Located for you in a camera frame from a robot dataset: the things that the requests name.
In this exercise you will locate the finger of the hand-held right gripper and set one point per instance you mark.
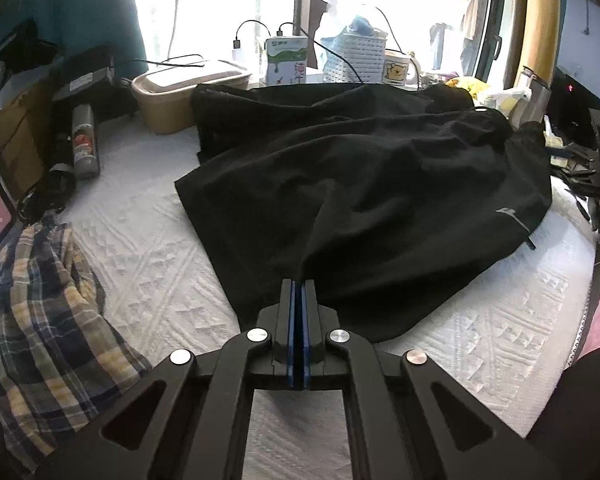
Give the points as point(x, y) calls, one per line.
point(577, 152)
point(580, 185)

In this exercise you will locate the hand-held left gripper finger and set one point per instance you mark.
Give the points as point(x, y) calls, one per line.
point(294, 335)
point(306, 335)

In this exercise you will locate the black pants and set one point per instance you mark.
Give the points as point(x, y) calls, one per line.
point(355, 185)

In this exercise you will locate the steel tumbler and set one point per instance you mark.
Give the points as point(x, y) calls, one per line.
point(532, 95)

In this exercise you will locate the white and yellow packet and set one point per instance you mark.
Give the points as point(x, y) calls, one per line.
point(507, 99)

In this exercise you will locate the yellow plastic bag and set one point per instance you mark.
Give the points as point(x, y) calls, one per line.
point(472, 87)

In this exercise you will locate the white textured bedspread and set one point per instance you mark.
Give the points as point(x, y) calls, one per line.
point(145, 260)

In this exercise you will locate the white mug with yellow print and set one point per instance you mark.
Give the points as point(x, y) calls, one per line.
point(397, 70)

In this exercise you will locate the white plastic basket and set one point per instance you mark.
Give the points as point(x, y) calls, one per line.
point(355, 57)

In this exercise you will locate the plaid shirt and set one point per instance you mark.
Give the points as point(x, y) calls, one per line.
point(40, 335)

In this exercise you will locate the beige lidded storage box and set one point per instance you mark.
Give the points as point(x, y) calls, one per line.
point(180, 95)

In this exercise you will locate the white and green carton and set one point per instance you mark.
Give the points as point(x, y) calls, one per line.
point(286, 62)

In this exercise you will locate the clear plastic bag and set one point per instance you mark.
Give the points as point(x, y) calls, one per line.
point(337, 15)

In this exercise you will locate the grey spray can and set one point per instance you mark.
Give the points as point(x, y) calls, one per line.
point(85, 145)

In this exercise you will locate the white charger plug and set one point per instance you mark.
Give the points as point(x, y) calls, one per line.
point(237, 52)

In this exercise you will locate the cardboard box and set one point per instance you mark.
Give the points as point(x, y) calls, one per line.
point(15, 130)

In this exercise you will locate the teal curtain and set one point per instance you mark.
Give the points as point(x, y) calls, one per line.
point(100, 10)

